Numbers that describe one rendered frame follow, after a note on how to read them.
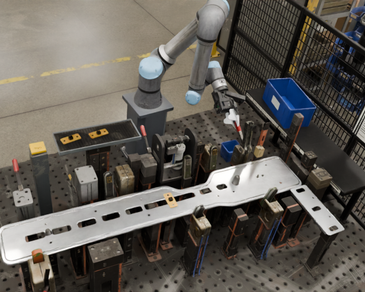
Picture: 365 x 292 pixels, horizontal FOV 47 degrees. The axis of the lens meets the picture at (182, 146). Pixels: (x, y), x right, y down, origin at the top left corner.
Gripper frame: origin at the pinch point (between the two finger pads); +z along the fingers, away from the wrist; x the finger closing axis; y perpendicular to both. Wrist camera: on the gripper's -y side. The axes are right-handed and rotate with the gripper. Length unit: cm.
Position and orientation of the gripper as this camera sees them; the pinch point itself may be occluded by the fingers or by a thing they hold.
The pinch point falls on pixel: (237, 124)
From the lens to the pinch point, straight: 215.4
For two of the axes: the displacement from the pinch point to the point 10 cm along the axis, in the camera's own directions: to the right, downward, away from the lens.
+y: -9.0, 2.0, -3.9
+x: 3.2, -3.2, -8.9
